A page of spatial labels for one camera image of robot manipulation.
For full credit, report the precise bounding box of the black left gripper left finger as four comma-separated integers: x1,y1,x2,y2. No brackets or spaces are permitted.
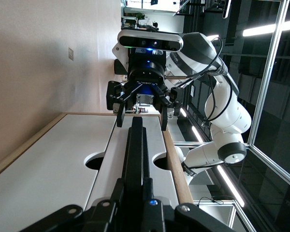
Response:
18,178,139,232

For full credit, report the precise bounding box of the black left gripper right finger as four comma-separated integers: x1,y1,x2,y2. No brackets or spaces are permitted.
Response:
137,177,235,232

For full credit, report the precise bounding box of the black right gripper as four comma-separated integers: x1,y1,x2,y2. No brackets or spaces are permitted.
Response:
106,47,185,132

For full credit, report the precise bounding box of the light wooden drawer cabinet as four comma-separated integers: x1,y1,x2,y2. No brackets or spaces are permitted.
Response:
0,111,195,205

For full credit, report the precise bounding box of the plain white drawer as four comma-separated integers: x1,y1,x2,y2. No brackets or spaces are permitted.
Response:
0,114,117,232

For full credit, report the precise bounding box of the short bright light strip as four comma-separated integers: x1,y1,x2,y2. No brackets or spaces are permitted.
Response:
191,125,204,144

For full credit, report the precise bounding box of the long bright light strip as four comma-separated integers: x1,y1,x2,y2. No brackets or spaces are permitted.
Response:
217,165,246,208

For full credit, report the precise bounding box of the wide bright ceiling light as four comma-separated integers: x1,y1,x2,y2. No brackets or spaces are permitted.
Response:
242,20,290,37

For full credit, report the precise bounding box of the thin black floor cable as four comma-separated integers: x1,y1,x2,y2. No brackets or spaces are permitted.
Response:
198,194,234,206

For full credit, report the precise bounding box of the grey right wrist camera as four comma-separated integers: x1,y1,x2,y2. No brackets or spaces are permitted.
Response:
117,29,185,53

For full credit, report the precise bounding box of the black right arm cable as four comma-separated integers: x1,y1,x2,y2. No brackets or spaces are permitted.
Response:
165,36,233,128

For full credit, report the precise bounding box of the aluminium enclosure frame post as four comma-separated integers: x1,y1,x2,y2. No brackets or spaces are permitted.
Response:
246,0,290,186

